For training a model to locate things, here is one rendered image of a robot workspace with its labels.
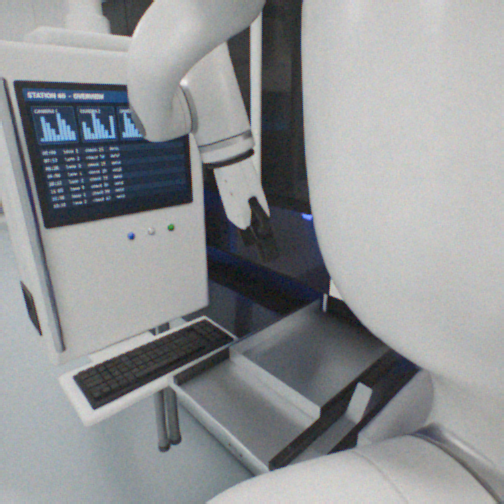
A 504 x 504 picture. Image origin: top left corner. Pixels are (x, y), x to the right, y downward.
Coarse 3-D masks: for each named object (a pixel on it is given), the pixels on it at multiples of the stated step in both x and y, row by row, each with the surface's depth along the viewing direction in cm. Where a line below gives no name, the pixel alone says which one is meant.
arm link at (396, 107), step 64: (320, 0) 11; (384, 0) 9; (448, 0) 8; (320, 64) 11; (384, 64) 9; (448, 64) 8; (320, 128) 12; (384, 128) 10; (448, 128) 9; (320, 192) 12; (384, 192) 10; (448, 192) 9; (384, 256) 11; (448, 256) 10; (384, 320) 12; (448, 320) 10; (448, 384) 15; (448, 448) 17
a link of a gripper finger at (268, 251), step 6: (258, 228) 54; (270, 228) 54; (264, 234) 55; (270, 234) 55; (264, 240) 56; (270, 240) 56; (258, 246) 57; (264, 246) 56; (270, 246) 57; (276, 246) 58; (258, 252) 57; (264, 252) 57; (270, 252) 57; (276, 252) 58; (264, 258) 58; (270, 258) 58; (276, 258) 58
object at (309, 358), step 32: (288, 320) 99; (320, 320) 102; (256, 352) 89; (288, 352) 89; (320, 352) 89; (352, 352) 89; (384, 352) 84; (288, 384) 79; (320, 384) 79; (352, 384) 75
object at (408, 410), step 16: (416, 384) 78; (432, 384) 79; (400, 400) 73; (416, 400) 74; (432, 400) 74; (384, 416) 69; (400, 416) 70; (416, 416) 70; (368, 432) 65; (384, 432) 67; (400, 432) 67
